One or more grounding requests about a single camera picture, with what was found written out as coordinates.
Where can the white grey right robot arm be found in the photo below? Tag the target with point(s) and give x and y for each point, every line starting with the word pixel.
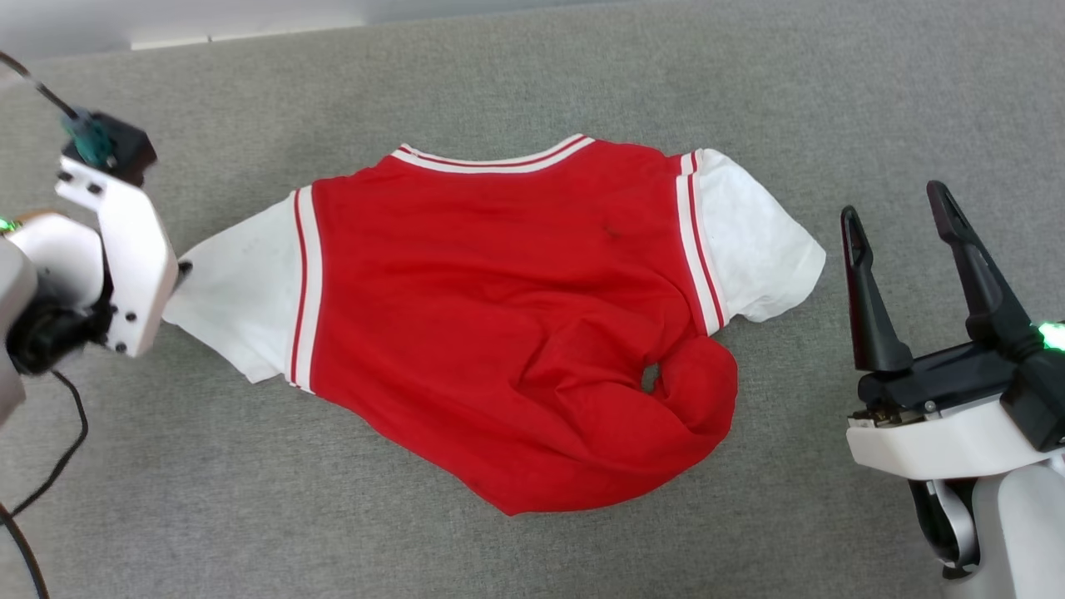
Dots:
pixel 1023 532

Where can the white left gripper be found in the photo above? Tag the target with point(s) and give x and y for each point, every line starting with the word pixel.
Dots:
pixel 133 266

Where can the red and white t-shirt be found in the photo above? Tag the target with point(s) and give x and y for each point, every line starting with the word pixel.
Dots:
pixel 499 291

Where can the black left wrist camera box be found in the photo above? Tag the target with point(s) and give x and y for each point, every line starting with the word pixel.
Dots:
pixel 126 150

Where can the grey fabric sofa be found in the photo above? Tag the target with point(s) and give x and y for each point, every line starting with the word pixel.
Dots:
pixel 532 75

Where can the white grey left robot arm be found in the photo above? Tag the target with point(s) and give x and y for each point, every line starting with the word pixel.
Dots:
pixel 12 291

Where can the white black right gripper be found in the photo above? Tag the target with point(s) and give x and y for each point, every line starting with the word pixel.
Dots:
pixel 940 433

